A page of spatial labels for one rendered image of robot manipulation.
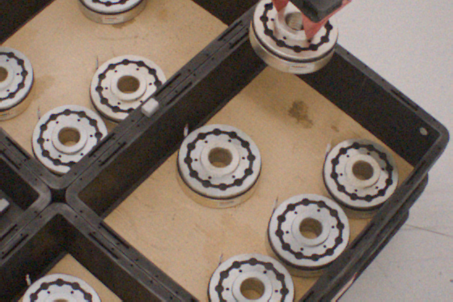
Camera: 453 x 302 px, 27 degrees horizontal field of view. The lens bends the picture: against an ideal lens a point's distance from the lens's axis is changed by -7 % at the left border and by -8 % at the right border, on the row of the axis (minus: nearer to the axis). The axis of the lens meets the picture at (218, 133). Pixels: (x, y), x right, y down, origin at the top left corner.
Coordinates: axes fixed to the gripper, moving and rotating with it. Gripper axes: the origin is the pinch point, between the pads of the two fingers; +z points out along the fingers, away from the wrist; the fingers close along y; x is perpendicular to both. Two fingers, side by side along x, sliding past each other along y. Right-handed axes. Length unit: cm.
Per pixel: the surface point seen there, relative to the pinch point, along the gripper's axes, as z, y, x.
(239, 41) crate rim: 11.7, -6.9, -0.9
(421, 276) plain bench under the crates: 33.0, 29.4, 5.0
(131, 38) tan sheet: 21.1, -21.1, -6.7
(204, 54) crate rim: 10.8, -7.8, -6.2
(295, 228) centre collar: 16.7, 15.0, -11.3
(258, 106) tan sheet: 20.7, -1.9, -0.9
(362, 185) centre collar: 16.6, 16.4, -0.6
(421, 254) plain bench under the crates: 33.0, 26.9, 7.5
